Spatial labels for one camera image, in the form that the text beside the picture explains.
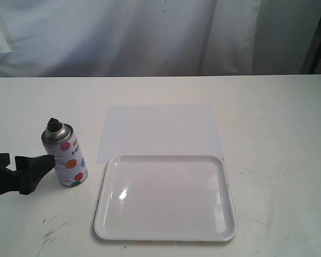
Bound white backdrop curtain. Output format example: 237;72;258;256
0;1;321;77

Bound white paper sheet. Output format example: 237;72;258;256
96;103;224;163

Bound white plastic tray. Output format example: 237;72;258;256
94;155;238;242

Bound spray paint can coloured dots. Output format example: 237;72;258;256
41;118;88;187

